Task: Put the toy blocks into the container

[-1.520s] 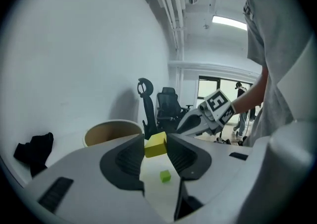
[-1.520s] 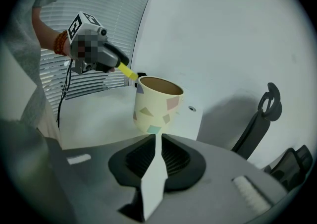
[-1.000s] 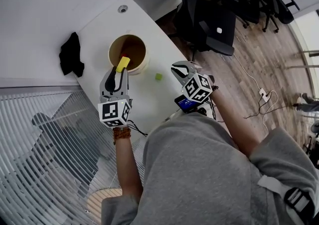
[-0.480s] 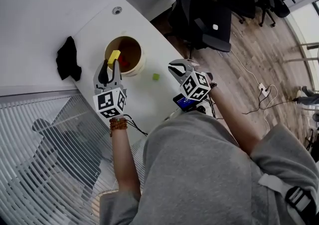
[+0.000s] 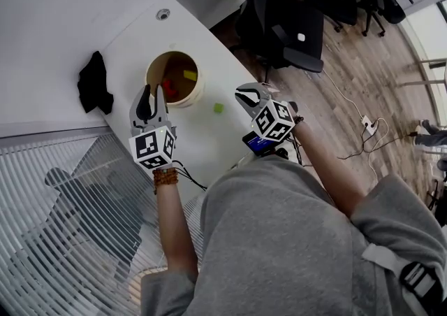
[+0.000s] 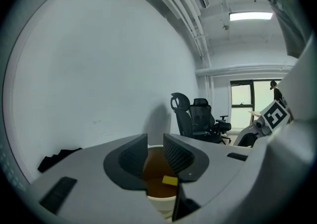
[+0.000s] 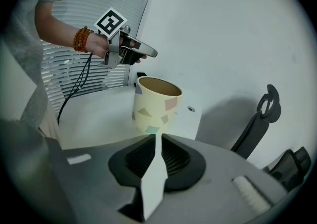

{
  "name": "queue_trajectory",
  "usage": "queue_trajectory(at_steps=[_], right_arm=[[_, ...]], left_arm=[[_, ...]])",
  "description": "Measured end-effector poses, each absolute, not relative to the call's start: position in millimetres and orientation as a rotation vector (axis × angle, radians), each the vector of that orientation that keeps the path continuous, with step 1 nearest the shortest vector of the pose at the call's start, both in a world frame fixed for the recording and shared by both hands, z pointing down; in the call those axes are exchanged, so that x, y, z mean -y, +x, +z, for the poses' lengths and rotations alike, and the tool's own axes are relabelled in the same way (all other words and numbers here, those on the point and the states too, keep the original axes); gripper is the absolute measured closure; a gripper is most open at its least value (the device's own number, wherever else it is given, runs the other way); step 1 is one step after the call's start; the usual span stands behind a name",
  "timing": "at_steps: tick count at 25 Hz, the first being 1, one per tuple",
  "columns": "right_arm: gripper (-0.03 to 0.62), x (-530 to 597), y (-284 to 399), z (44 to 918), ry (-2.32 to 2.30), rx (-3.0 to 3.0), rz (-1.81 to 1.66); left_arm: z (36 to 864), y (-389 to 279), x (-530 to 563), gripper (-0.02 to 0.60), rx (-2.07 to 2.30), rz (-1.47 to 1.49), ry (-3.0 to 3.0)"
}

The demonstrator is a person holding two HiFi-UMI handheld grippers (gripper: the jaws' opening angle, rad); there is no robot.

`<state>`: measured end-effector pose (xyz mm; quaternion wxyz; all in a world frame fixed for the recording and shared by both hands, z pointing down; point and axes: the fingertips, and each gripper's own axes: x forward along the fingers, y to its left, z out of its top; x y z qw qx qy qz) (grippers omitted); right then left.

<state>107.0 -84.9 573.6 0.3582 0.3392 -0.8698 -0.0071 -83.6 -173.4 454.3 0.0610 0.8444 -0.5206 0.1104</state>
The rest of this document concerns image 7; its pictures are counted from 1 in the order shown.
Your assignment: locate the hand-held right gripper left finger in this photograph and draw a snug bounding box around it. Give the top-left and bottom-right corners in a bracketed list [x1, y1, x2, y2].
[108, 133, 157, 189]

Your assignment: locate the black cable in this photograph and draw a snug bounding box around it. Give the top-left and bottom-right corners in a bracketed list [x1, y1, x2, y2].
[56, 53, 94, 125]

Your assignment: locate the person's left forearm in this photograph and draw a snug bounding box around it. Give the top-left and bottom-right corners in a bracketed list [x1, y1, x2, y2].
[34, 1, 81, 50]

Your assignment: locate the cream container with pastel patches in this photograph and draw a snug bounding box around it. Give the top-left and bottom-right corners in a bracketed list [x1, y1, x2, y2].
[131, 76, 183, 135]

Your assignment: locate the orange beaded bracelet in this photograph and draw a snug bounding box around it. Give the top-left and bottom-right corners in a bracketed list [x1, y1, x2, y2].
[73, 26, 94, 54]

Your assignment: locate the grey shirt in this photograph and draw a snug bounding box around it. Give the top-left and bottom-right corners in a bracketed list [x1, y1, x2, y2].
[0, 0, 68, 131]

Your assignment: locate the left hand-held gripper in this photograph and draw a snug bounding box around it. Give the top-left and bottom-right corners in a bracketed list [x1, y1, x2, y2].
[93, 7, 159, 69]

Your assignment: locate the person's left hand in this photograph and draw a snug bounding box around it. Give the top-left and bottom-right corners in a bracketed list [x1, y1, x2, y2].
[87, 32, 142, 64]

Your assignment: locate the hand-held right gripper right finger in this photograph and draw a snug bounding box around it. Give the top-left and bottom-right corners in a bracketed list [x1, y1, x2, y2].
[161, 133, 207, 192]

